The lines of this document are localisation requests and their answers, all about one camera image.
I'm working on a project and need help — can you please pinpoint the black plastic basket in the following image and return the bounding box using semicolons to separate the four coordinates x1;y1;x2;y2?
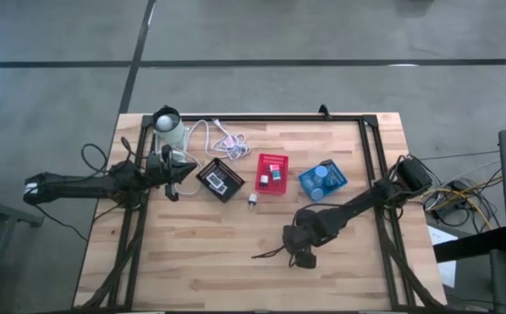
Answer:
195;157;246;204

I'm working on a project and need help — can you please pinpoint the yellow floor cable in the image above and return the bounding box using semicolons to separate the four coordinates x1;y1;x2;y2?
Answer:
422;181;494;230

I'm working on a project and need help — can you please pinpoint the red plastic basket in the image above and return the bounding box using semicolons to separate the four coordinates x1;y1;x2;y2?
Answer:
255;152;290;195

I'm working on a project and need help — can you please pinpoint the white fan power cable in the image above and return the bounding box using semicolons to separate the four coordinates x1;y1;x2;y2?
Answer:
174;150;205;195

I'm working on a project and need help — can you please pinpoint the white paper sheet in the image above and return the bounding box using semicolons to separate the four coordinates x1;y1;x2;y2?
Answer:
427;224;458;289

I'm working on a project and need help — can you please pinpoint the white desk fan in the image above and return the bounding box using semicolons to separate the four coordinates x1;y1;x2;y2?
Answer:
154;147;192;174

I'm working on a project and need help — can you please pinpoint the white coiled USB cable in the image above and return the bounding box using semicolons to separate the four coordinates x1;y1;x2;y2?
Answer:
186;117;252;161

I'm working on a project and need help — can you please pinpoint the blue plastic basket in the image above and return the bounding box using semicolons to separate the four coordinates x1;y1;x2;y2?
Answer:
297;159;349;202

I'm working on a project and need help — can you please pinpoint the black metal table frame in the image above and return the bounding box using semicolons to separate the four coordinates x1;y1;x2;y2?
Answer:
72;112;448;313

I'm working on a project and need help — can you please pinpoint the black desk beam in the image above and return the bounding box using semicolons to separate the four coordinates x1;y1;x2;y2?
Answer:
434;226;506;263

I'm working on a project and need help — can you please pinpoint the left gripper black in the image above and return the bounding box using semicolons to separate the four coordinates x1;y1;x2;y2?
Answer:
147;144;198;202

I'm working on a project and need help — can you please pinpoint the grey metal stand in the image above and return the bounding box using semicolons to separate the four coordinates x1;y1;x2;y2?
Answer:
0;190;44;314

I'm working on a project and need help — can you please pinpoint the black floor cable bundle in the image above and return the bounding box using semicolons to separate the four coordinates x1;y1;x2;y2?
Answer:
421;150;505;230

